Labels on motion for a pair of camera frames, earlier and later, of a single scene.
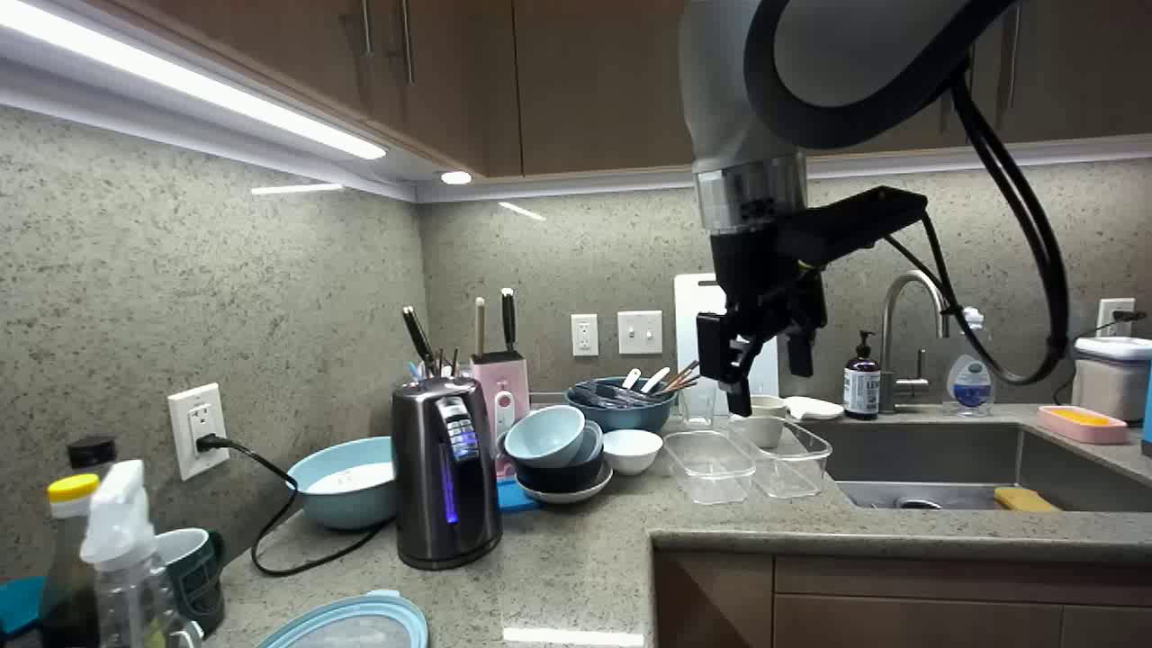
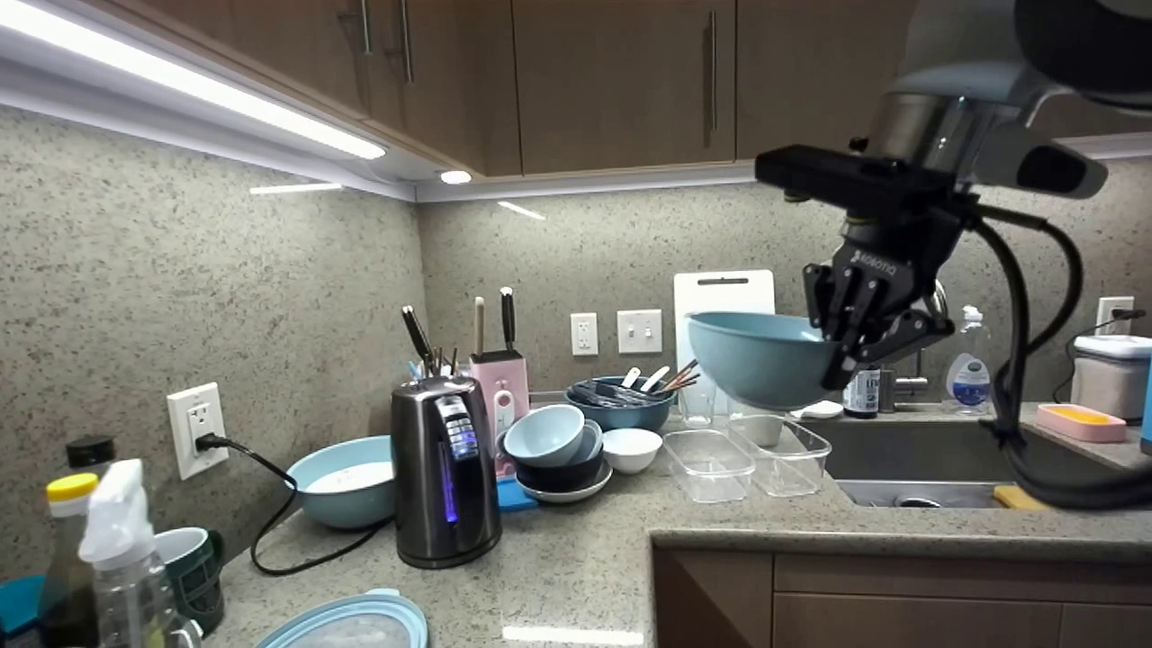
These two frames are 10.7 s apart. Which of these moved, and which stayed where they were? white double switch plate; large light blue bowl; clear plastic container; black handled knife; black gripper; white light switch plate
Moved: black gripper; large light blue bowl
Stayed: clear plastic container; white light switch plate; white double switch plate; black handled knife
